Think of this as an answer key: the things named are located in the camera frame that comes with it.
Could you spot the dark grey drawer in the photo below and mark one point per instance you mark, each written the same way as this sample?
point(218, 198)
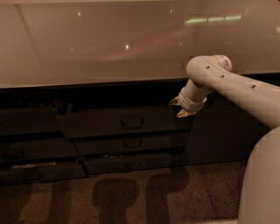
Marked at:
point(28, 121)
point(117, 121)
point(128, 144)
point(131, 163)
point(37, 149)
point(48, 172)

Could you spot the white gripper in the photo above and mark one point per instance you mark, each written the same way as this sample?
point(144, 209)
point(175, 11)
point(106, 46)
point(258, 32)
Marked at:
point(188, 102)

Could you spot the objects in top left drawer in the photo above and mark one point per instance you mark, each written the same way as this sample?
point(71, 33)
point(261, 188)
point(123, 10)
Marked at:
point(21, 101)

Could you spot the dark grey cabinet door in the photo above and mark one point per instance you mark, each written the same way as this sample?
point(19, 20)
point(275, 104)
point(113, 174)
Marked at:
point(221, 132)

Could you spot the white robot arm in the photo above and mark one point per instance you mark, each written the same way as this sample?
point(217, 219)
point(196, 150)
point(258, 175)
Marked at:
point(260, 193)

